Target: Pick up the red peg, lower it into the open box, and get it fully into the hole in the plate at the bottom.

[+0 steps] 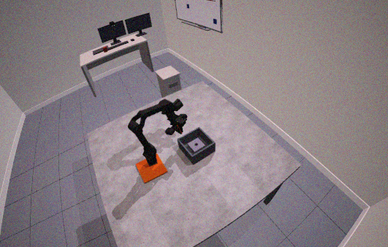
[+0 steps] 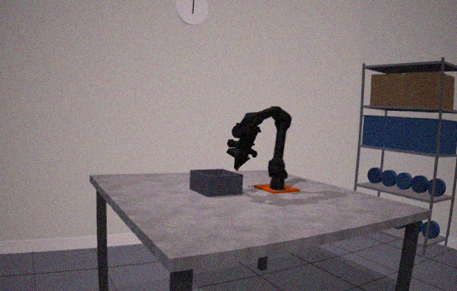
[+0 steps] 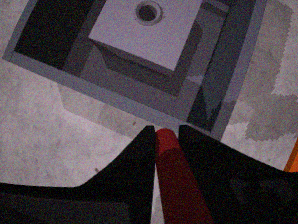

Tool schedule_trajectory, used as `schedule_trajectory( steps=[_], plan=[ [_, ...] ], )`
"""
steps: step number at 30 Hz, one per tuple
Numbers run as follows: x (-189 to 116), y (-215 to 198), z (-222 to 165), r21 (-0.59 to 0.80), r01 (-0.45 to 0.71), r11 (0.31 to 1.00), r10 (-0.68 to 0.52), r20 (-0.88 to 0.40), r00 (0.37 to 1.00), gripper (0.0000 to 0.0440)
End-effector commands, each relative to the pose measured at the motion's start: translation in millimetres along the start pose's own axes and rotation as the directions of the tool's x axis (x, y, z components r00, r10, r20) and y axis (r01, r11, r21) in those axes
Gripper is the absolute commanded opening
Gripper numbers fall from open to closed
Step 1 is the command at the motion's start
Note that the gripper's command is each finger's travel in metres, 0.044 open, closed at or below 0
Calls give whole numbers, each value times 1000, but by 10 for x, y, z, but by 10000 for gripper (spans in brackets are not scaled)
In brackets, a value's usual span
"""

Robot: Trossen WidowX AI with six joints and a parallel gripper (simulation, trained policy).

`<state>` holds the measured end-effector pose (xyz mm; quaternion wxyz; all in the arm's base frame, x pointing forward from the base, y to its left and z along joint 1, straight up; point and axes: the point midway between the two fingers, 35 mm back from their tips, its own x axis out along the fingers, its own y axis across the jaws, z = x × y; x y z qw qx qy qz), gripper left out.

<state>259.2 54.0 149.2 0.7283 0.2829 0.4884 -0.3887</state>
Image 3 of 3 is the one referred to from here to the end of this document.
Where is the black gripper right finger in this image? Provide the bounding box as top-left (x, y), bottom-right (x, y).
top-left (178, 125), bottom-right (298, 224)

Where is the dark red peg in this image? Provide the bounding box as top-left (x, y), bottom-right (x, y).
top-left (156, 128), bottom-right (214, 224)

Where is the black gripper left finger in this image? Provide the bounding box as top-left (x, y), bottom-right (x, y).
top-left (0, 125), bottom-right (156, 224)

